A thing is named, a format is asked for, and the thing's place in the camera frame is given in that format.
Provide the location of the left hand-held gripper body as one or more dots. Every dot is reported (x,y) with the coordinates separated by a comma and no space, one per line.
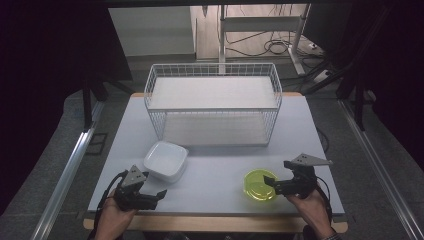
(133,196)

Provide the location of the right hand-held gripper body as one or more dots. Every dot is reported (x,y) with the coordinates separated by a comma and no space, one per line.
(300,185)

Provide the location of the yellow-green translucent bowl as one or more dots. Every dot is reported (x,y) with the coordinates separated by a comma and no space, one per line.
(255,188)

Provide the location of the white square bowl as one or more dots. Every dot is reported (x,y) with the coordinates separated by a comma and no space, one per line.
(165,160)

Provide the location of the person's left hand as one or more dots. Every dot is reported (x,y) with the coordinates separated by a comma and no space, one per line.
(111,220)

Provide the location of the person's right hand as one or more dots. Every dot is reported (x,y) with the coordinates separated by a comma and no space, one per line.
(315,213)

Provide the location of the black stand leg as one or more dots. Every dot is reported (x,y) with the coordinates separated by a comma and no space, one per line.
(87,103)
(359,106)

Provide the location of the white power strip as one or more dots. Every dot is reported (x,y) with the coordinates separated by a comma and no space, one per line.
(321,76)

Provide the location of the black curtain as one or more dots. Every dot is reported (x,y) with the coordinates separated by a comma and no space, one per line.
(396,66)
(40,83)

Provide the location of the white panel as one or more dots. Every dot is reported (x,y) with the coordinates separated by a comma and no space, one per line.
(151,30)

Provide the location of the aluminium rail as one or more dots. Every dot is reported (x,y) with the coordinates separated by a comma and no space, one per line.
(380,166)
(66,176)

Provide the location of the white desk frame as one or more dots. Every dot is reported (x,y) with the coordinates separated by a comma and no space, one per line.
(260,23)

